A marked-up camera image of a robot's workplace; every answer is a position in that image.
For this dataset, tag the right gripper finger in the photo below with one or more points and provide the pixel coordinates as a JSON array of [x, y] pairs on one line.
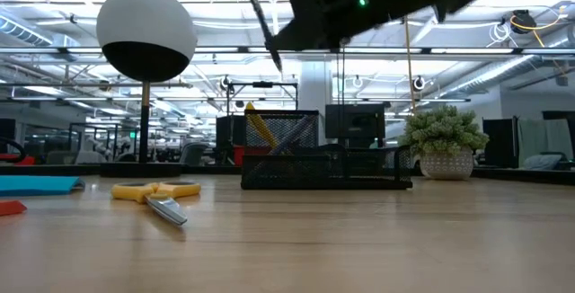
[[310, 28]]

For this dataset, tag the black pen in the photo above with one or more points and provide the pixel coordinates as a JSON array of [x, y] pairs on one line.
[[262, 19]]

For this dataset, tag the blue grey pen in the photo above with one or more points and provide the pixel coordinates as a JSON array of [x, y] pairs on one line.
[[294, 135]]

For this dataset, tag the black mesh desk organizer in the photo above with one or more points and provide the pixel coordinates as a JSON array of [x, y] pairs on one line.
[[314, 171]]

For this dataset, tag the blue sticky note pad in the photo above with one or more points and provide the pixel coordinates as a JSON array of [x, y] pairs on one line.
[[36, 185]]

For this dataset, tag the orange marker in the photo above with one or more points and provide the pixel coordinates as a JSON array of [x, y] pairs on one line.
[[11, 207]]

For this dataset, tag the black monitor back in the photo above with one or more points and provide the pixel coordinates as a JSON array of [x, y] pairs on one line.
[[355, 122]]

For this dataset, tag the green artificial potted plant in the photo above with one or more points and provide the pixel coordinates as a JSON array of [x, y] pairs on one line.
[[442, 131]]

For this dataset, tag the white globe table lamp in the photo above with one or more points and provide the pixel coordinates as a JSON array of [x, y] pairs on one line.
[[144, 19]]

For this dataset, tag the black cabinet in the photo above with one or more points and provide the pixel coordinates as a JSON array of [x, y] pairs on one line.
[[498, 142]]

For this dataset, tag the red cart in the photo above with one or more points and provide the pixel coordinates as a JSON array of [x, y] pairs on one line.
[[18, 160]]

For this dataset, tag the black gantry frame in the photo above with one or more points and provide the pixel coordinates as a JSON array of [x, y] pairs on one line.
[[262, 85]]

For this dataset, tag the black aluminium table frame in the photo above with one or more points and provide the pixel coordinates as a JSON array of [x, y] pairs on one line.
[[516, 175]]

